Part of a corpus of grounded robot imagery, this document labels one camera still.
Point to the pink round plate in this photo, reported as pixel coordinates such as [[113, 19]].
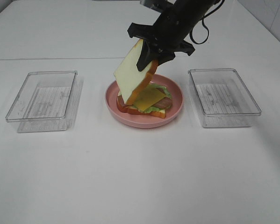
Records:
[[146, 121]]

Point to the bacon strip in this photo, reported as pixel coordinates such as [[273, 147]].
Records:
[[161, 88], [163, 103]]

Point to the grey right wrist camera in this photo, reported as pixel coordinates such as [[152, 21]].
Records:
[[156, 5]]

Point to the clear left plastic container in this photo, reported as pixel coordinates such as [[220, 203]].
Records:
[[47, 101]]

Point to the yellow cheese slice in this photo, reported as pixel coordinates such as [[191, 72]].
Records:
[[148, 98]]

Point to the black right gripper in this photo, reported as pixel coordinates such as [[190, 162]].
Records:
[[166, 36]]

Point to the green lettuce leaf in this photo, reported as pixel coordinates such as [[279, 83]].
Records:
[[154, 98]]

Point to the clear right plastic container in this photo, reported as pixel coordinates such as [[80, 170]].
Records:
[[222, 99]]

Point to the bread slice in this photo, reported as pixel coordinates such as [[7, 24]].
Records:
[[129, 79], [153, 114]]

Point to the clear plastic container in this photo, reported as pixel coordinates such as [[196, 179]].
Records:
[[222, 99], [47, 101]]

